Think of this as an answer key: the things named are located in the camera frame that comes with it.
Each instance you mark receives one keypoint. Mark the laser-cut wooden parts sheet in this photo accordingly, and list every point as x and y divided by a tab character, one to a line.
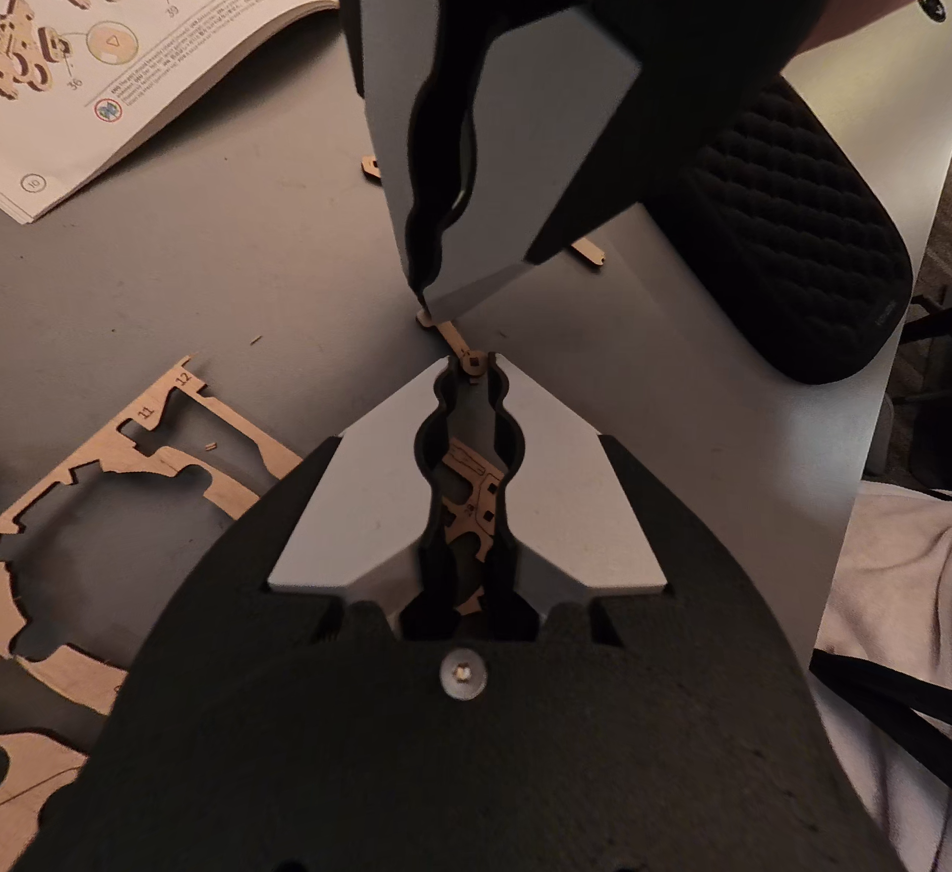
111	452

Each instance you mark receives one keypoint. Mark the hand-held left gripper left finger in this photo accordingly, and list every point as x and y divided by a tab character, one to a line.
349	522

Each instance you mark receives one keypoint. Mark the small wooden lever part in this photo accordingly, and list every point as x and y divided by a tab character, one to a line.
450	333

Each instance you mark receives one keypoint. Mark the open instruction booklet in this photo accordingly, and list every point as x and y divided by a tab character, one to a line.
186	69

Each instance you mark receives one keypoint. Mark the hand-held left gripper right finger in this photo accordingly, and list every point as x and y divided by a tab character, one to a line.
587	522

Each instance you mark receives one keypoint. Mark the black wrist rest pad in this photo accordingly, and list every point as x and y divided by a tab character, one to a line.
803	255

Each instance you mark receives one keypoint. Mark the long wooden stick part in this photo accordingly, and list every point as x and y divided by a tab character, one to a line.
591	252

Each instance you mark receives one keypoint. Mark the person's pale clothing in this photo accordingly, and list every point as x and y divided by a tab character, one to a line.
892	574

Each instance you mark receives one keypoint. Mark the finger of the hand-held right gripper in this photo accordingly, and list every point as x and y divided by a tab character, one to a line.
394	32
550	128

